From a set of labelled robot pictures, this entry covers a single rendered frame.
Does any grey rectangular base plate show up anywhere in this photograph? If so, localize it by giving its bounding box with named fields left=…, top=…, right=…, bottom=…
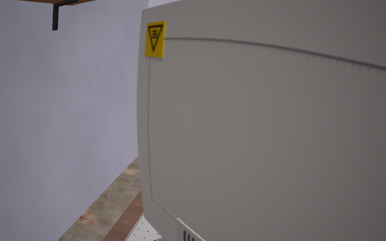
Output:
left=125, top=213, right=164, bottom=241

